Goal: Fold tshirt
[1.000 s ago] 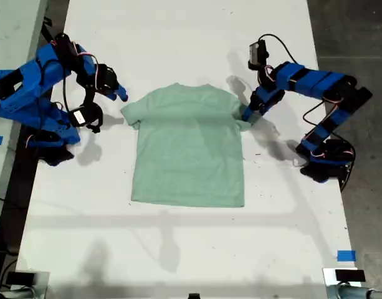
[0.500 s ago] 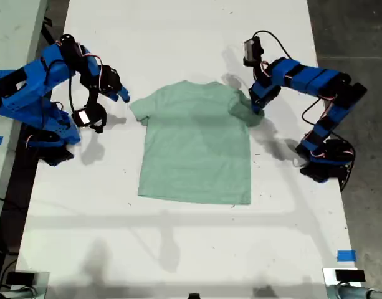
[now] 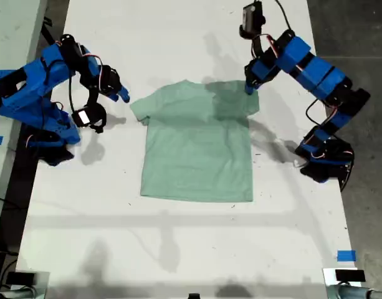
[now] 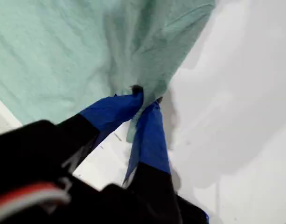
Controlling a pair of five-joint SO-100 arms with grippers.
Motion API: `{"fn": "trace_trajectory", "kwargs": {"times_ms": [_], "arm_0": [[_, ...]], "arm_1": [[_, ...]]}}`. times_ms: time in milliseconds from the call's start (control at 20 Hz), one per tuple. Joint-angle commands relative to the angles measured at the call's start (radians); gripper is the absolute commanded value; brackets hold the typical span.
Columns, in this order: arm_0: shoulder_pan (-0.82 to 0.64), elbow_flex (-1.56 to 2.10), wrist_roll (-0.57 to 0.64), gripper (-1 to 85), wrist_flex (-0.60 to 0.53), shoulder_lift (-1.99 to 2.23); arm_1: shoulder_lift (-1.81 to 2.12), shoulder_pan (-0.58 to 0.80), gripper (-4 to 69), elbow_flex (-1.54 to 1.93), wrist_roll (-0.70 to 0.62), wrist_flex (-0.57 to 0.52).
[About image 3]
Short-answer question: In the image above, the grey clamp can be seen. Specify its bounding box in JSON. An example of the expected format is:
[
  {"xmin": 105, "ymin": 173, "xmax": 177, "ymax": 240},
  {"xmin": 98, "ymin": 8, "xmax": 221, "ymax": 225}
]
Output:
[{"xmin": 326, "ymin": 282, "xmax": 382, "ymax": 299}]

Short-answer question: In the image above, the pale green T-shirt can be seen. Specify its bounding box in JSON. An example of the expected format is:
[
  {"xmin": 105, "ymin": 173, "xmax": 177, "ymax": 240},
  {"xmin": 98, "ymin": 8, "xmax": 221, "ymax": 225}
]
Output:
[{"xmin": 130, "ymin": 80, "xmax": 260, "ymax": 203}]

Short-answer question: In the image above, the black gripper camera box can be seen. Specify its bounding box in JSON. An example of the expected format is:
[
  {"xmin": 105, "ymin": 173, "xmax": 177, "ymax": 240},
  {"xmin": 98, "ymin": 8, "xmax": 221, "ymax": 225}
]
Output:
[
  {"xmin": 71, "ymin": 103, "xmax": 108, "ymax": 134},
  {"xmin": 239, "ymin": 1, "xmax": 267, "ymax": 40}
]

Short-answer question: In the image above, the pale grey side table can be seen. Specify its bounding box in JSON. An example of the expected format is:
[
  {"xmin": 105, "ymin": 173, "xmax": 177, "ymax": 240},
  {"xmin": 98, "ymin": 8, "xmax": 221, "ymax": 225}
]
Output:
[{"xmin": 0, "ymin": 0, "xmax": 48, "ymax": 240}]

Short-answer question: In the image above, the black camera stalk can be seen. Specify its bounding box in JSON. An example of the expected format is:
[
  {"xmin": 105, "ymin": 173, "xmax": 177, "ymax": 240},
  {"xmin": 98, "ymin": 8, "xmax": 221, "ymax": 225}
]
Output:
[
  {"xmin": 252, "ymin": 34, "xmax": 264, "ymax": 60},
  {"xmin": 86, "ymin": 88, "xmax": 100, "ymax": 109}
]

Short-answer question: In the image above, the black camera cable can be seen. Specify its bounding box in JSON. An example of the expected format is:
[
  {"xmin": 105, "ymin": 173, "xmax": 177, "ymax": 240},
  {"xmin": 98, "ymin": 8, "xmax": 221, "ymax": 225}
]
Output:
[
  {"xmin": 68, "ymin": 70, "xmax": 77, "ymax": 116},
  {"xmin": 273, "ymin": 0, "xmax": 296, "ymax": 34}
]

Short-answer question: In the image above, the small black box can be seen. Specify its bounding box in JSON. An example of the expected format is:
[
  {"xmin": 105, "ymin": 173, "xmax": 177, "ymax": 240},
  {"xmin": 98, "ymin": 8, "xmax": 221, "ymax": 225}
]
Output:
[
  {"xmin": 335, "ymin": 269, "xmax": 366, "ymax": 283},
  {"xmin": 6, "ymin": 272, "xmax": 36, "ymax": 286}
]

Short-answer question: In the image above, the black metal frame bar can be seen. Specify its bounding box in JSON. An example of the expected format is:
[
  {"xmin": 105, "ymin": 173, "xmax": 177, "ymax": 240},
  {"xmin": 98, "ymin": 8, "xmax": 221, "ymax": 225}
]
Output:
[{"xmin": 41, "ymin": 17, "xmax": 62, "ymax": 46}]

